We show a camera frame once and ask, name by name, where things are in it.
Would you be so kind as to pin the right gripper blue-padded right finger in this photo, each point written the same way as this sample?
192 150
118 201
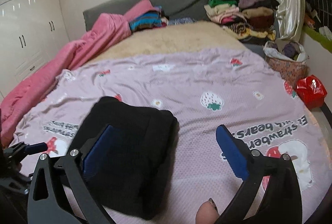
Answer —
281 203

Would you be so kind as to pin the floral fabric basket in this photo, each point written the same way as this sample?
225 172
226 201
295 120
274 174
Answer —
289 58

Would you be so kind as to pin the pile of folded clothes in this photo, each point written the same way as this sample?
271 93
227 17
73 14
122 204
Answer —
249 21

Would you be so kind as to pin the lilac strawberry print bed sheet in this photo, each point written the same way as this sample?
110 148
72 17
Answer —
203 90

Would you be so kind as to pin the white glossy wardrobe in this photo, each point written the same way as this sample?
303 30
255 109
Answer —
32 33

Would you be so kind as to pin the beige plush mattress cover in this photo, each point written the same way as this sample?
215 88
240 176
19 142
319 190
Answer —
190 37

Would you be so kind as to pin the green cloth on windowsill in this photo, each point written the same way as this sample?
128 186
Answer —
317 24

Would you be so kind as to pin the pink fleece blanket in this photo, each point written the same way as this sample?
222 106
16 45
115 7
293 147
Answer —
108 30

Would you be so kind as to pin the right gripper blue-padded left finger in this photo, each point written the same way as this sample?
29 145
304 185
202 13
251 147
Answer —
59 191

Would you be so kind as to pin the black shirt with orange patches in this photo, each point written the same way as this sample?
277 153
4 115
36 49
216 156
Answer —
139 151

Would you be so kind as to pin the person's right hand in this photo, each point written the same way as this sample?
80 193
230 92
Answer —
207 213

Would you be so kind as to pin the pink pillow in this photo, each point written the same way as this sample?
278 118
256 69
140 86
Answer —
142 7

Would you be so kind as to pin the red plastic bag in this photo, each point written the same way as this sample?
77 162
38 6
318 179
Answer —
311 91

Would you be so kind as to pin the striped folded clothes stack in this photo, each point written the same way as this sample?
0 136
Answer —
149 20

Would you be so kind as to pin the grey padded headboard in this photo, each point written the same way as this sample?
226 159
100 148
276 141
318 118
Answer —
172 8

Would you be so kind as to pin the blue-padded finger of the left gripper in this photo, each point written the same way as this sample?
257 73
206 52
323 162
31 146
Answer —
36 148

